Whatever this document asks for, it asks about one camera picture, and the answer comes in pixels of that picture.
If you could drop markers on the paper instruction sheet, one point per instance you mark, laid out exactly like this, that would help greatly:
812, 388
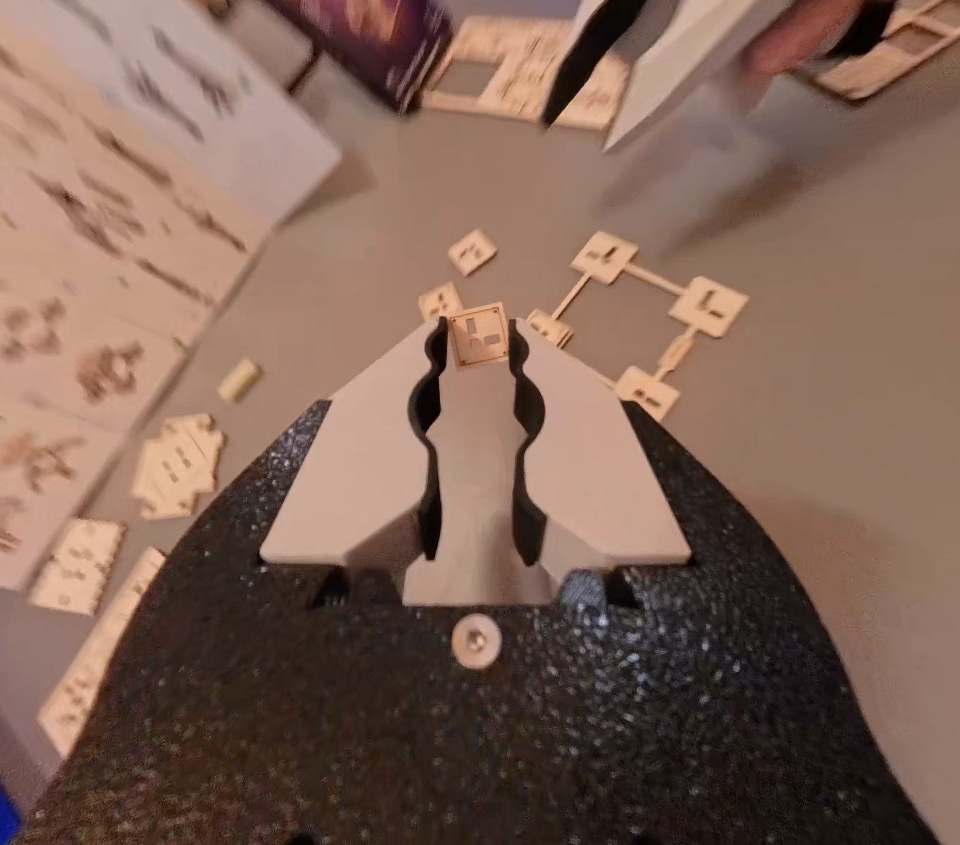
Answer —
225, 132

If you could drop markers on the small wooden square tile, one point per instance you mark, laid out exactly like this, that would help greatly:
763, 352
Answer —
461, 256
463, 354
435, 305
551, 331

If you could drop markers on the wooden sheet with small windows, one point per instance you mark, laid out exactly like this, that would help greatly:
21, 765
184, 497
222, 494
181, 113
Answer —
930, 57

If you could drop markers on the stepped wooden cross plate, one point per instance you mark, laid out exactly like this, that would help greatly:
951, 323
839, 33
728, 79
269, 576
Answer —
180, 470

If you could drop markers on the toothed wooden square plate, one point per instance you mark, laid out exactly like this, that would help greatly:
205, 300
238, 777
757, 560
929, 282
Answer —
79, 567

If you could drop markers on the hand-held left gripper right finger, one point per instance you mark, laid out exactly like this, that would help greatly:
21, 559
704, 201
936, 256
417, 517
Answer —
600, 470

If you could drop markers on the wooden four-square frame piece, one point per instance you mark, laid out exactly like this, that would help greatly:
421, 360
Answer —
731, 320

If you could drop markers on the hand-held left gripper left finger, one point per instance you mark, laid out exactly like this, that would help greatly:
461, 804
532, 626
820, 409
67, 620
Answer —
352, 470

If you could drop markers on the wooden sheet with square hole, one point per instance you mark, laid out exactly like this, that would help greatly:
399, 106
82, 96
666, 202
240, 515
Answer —
517, 57

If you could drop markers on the pale wax piece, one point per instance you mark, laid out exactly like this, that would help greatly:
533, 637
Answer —
240, 380

